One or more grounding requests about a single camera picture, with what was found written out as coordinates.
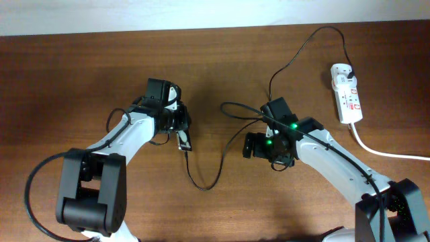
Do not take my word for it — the black smartphone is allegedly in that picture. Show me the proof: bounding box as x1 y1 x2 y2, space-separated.
177 130 192 151

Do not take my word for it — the black USB charging cable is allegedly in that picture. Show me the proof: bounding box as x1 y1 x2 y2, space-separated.
183 26 356 192

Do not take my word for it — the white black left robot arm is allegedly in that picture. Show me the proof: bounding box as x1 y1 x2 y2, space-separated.
56 79 191 241

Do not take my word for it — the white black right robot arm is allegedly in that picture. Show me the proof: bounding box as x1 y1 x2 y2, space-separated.
243 97 429 241

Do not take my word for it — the white USB charger plug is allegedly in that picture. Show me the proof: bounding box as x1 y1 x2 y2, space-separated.
331 63 357 91

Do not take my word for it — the white power strip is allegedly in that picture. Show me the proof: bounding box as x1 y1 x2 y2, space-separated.
335 88 363 124

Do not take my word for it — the white power strip cord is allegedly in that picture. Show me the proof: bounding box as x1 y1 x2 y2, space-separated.
349 122 430 162

